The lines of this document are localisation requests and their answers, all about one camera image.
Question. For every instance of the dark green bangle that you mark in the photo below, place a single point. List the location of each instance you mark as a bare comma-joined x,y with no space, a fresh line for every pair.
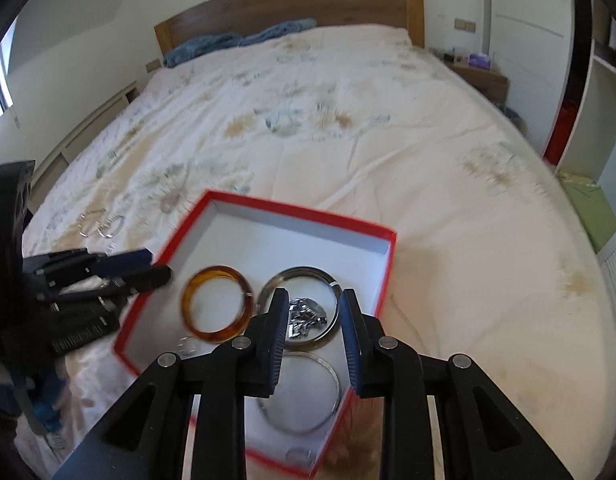
313,314

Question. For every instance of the green cushion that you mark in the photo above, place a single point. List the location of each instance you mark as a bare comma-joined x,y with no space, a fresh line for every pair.
592,207

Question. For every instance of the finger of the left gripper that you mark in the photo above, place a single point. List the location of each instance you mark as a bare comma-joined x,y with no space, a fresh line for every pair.
110,266
135,283

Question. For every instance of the wooden headboard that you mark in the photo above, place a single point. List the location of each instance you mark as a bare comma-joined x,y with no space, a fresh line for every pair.
245,17

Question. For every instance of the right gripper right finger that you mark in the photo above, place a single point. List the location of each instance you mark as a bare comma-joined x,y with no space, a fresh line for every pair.
483,434

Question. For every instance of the red jewelry box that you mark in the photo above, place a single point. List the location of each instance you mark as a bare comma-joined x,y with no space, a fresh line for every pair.
261,238

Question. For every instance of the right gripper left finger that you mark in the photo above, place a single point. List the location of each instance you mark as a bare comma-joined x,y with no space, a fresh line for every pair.
186,417

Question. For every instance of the window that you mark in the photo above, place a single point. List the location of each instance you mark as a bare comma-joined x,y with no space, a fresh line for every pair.
6,42

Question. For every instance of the purple tissue box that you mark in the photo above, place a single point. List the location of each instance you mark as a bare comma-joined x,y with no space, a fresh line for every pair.
480,61

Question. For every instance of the wooden nightstand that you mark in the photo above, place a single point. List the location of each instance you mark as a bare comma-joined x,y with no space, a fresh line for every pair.
492,85

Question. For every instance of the white wardrobe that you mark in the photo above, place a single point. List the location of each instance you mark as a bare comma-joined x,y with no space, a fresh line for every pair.
560,59

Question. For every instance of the gloved left hand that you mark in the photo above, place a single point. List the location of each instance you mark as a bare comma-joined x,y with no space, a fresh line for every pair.
39,397

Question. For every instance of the amber bangle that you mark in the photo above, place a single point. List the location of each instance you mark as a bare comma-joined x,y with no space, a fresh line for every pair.
216,304

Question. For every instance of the white low cabinet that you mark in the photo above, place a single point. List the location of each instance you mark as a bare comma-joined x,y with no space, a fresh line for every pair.
54,165

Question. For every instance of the blue pillow right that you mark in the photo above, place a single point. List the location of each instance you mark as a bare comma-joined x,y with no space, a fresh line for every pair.
278,31

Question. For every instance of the floral cream bed quilt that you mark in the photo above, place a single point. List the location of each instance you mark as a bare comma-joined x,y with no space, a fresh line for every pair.
491,259

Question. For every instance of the thin silver bangle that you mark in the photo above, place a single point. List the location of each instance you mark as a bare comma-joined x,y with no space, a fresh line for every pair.
307,396

